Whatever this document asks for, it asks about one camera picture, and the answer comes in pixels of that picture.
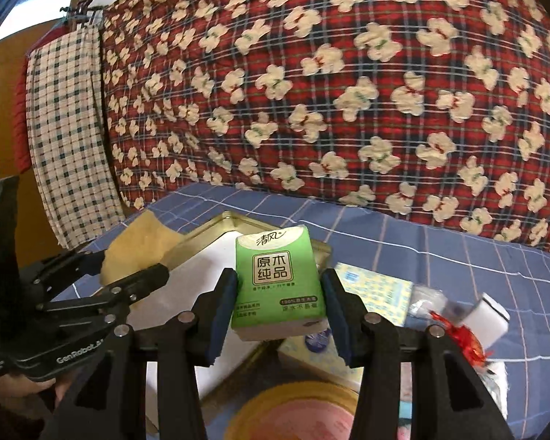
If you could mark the brown wooden panel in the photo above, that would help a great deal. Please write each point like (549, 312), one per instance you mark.
(0, 123)

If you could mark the green tissue pack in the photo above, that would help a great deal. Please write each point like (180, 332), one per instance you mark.
(279, 275)

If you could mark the round wooden coaster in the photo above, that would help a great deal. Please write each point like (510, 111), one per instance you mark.
(293, 417)

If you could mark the clear plastic bag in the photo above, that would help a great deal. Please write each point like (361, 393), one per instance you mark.
(495, 385)

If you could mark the tan cloth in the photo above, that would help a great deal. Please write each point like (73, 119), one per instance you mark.
(137, 247)

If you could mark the blue checked bed sheet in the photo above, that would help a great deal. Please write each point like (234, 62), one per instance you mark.
(508, 275)

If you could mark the white green checked cloth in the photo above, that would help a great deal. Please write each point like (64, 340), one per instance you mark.
(64, 123)

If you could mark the black clothes hanger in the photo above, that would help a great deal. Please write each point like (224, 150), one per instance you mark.
(80, 11)

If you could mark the red gold pouch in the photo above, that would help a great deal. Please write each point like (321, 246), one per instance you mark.
(463, 343)

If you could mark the window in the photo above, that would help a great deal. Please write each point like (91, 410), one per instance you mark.
(32, 7)

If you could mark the red plaid bear blanket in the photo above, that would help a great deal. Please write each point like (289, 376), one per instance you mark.
(348, 55)

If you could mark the gold tin box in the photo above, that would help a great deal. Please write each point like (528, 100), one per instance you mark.
(211, 229)

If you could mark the yellow dotted tissue pack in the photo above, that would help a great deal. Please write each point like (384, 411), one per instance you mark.
(376, 295)

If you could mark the white box liner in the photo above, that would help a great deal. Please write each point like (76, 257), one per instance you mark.
(197, 270)

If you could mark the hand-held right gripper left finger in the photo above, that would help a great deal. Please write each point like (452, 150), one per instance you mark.
(222, 318)

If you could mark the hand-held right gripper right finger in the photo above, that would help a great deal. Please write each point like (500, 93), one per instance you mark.
(337, 323)

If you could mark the white sponge block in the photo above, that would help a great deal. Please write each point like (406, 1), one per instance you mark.
(486, 321)

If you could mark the person's left hand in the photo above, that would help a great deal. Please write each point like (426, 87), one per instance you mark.
(23, 403)

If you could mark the clear plastic packet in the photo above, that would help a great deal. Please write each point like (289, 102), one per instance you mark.
(426, 300)

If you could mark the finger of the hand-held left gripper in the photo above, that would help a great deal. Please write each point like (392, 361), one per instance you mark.
(137, 282)
(68, 263)

